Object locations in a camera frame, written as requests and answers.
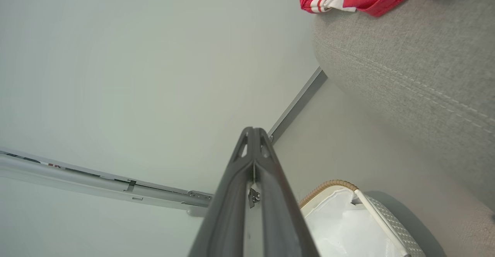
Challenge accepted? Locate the wicker laundry basket white liner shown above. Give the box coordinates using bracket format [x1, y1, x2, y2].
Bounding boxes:
[298, 179, 428, 257]

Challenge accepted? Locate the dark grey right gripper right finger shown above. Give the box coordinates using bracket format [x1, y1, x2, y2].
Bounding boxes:
[253, 127, 320, 257]

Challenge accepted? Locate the grey fabric sofa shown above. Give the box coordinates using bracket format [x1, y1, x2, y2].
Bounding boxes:
[312, 0, 495, 257]

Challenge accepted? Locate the metal baseboard strip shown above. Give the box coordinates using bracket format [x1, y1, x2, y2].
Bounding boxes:
[267, 66, 328, 144]

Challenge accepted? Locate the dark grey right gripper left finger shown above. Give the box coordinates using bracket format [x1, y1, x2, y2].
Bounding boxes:
[188, 127, 256, 257]

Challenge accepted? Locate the grey door floor rail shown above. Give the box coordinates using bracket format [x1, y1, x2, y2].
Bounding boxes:
[0, 148, 214, 217]

